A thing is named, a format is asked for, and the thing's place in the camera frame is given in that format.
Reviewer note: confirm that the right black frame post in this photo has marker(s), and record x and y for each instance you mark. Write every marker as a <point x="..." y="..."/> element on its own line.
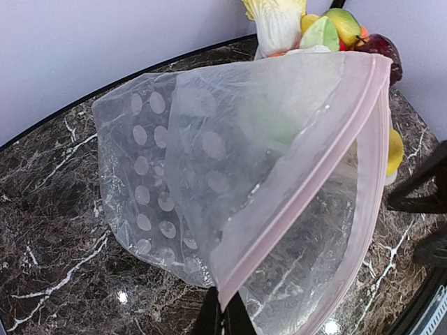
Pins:
<point x="338" y="4"/>

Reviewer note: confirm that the napa cabbage toy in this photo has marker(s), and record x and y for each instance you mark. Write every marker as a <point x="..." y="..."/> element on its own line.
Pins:
<point x="278" y="24"/>

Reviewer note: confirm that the orange pumpkin toy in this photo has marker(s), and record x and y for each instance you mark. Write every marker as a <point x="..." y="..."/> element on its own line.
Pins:
<point x="364" y="33"/>

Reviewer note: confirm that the white slotted cable duct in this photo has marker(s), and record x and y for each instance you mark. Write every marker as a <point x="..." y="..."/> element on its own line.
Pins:
<point x="436" y="311"/>

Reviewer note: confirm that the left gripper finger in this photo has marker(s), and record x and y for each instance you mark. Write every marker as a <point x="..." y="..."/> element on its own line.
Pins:
<point x="232" y="319"/>

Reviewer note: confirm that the yellow lemon toy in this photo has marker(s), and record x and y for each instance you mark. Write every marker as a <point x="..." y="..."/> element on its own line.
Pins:
<point x="395" y="152"/>

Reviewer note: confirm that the white garlic toy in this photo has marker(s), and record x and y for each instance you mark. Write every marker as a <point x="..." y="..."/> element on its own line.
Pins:
<point x="390" y="179"/>

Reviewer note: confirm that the dark red cabbage toy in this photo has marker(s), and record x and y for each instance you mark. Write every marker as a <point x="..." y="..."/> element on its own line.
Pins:
<point x="379" y="44"/>

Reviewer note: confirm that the clear dotted zip top bag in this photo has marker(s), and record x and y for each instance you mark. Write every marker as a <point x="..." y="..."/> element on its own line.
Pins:
<point x="262" y="179"/>

